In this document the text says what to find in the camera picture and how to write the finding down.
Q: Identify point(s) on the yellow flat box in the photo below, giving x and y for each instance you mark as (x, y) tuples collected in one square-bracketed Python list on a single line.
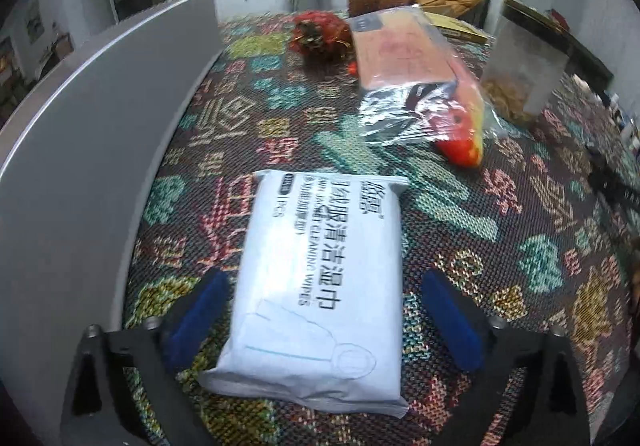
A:
[(460, 29)]

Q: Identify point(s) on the row of cosmetic bottles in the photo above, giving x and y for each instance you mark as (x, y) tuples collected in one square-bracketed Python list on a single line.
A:
[(632, 126)]

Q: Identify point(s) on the white cardboard box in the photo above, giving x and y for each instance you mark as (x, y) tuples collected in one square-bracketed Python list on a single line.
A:
[(75, 151)]

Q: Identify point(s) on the phone case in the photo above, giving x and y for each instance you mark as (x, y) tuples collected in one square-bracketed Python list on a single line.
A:
[(400, 51)]

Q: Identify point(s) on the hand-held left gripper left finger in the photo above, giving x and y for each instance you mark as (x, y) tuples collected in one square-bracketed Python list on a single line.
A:
[(197, 311)]

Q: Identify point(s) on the patterned woven blanket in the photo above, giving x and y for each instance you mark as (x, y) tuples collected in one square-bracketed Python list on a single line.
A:
[(350, 166)]

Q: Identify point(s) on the orange fish plush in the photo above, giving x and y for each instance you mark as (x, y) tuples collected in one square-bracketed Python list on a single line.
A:
[(462, 146)]

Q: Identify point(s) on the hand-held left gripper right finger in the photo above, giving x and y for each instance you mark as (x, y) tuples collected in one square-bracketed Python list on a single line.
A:
[(452, 321)]

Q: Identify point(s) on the red woven ornament ball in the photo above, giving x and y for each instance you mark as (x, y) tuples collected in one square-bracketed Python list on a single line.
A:
[(320, 31)]

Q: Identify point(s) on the framed wall painting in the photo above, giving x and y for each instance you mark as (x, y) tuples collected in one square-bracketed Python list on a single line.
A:
[(33, 21)]

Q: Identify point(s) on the white wipes packet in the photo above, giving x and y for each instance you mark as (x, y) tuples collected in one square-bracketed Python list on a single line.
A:
[(310, 276)]

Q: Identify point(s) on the clear jar with black lid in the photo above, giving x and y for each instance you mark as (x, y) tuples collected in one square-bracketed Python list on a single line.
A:
[(530, 61)]

